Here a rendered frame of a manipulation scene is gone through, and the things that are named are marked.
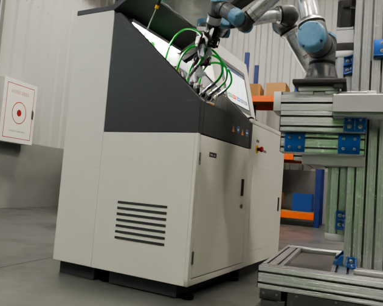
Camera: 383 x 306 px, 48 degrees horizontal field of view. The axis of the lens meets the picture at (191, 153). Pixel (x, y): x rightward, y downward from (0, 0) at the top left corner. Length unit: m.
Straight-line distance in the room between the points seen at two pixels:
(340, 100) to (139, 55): 1.06
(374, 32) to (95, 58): 1.44
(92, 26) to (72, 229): 1.14
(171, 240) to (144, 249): 0.16
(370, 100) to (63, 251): 1.73
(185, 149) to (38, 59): 5.52
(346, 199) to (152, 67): 1.15
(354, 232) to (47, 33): 6.39
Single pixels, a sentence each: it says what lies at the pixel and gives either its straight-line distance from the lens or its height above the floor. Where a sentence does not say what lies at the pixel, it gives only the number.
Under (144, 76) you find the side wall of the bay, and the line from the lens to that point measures 2.26.
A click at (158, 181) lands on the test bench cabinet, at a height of 0.55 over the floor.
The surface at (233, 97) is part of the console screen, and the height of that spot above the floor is 1.18.
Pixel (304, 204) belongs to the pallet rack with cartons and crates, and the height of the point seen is 0.35.
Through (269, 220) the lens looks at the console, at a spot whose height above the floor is 0.34.
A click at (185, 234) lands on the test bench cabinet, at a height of 0.31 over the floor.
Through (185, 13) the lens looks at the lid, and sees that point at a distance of 2.76.
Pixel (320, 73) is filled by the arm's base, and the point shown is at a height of 1.07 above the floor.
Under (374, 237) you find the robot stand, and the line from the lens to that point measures 2.13.
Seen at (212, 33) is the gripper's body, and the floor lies 1.31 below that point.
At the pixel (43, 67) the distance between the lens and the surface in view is 7.50.
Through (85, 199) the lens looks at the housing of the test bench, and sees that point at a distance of 2.40.
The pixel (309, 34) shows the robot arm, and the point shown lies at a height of 1.20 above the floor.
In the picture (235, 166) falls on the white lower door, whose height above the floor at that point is 0.67.
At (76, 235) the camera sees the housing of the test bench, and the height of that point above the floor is 0.22.
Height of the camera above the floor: 0.54
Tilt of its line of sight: 4 degrees up
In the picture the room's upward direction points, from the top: 4 degrees clockwise
